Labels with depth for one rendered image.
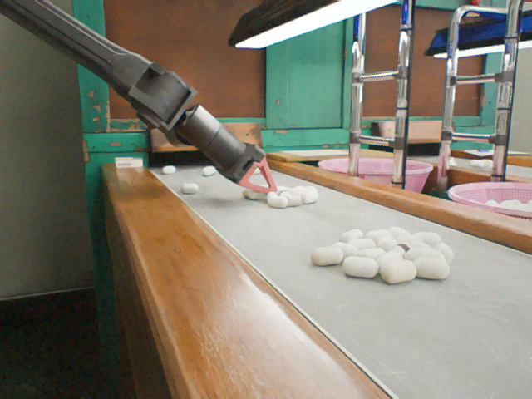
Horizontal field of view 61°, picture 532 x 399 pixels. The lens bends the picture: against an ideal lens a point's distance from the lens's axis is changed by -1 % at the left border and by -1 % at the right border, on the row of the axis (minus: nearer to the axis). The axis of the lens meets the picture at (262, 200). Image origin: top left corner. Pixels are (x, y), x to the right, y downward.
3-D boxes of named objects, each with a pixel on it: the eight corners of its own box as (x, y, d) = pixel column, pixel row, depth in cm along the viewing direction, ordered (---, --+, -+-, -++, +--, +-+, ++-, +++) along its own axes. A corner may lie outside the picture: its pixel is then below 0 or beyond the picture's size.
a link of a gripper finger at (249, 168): (276, 173, 86) (239, 142, 82) (292, 179, 80) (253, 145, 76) (253, 202, 86) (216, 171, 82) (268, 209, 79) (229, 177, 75)
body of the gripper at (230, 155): (243, 147, 83) (213, 120, 80) (264, 151, 74) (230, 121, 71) (222, 174, 83) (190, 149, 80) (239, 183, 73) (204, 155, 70)
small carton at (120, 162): (115, 168, 105) (115, 159, 105) (115, 166, 109) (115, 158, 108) (142, 166, 107) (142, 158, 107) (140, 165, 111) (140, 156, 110)
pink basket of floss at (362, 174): (421, 219, 94) (425, 174, 92) (300, 208, 105) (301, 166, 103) (435, 198, 117) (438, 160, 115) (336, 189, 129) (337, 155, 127)
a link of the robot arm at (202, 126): (177, 125, 70) (198, 96, 71) (165, 129, 76) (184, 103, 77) (210, 153, 73) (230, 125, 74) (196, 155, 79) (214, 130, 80)
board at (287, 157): (286, 162, 117) (286, 157, 116) (265, 156, 130) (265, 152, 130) (393, 157, 128) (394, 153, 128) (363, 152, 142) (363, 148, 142)
